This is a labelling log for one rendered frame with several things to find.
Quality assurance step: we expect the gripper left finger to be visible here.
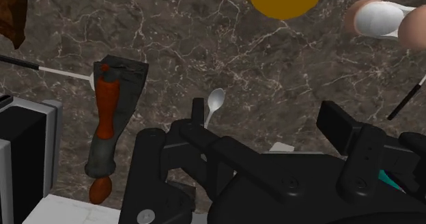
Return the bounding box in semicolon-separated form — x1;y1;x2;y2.
118;98;284;224

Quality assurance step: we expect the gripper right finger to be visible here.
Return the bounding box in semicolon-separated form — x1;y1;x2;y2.
315;100;426;204

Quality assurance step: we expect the teal object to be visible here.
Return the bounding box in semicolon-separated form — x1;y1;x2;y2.
378;169;404;191

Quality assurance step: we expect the grey and orange spatula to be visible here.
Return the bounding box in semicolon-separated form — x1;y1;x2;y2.
84;55;150;205

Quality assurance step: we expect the silver spoon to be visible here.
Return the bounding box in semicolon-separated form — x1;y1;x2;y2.
203;87;226;130

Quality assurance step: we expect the white marble slab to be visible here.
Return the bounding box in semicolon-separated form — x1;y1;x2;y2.
22;193;122;224

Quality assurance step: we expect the black and grey appliance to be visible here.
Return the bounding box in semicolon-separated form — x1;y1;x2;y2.
0;93;64;224

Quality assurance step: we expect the pink and white object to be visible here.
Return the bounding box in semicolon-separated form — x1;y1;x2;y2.
343;0;426;50

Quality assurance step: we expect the yellow round object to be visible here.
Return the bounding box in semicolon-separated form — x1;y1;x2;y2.
244;0;329;20

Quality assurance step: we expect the brown rough object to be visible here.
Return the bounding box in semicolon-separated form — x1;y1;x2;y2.
0;0;31;50

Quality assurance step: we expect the black-handled white-shaft utensil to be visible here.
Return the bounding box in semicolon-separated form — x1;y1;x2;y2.
386;73;426;121
0;54;96;90

